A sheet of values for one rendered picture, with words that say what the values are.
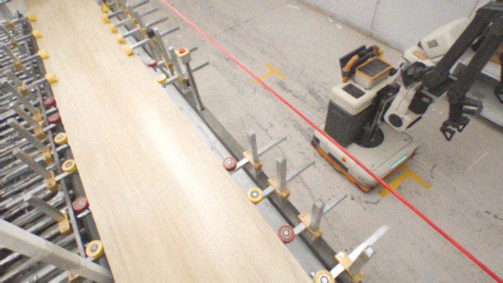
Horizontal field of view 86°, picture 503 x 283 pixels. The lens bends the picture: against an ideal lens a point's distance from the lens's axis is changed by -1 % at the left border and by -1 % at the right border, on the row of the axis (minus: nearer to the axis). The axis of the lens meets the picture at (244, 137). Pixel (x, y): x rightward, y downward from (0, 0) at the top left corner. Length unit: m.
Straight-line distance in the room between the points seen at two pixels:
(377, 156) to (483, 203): 0.90
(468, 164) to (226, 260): 2.34
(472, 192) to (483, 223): 0.26
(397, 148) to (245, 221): 1.54
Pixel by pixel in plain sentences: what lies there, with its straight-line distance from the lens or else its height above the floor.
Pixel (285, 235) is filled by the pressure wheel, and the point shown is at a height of 0.90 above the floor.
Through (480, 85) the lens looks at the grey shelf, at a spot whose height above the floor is 0.14.
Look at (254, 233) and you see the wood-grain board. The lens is 1.38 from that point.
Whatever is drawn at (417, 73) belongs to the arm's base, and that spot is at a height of 1.23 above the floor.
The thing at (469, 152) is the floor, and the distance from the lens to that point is 3.16.
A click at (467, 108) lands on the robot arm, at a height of 1.18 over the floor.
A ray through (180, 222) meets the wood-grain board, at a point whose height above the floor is 0.90.
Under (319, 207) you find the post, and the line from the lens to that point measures 1.21.
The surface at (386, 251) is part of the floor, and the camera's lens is 2.42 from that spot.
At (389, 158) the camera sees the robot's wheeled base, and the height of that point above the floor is 0.28.
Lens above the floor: 2.21
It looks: 51 degrees down
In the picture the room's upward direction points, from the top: 10 degrees counter-clockwise
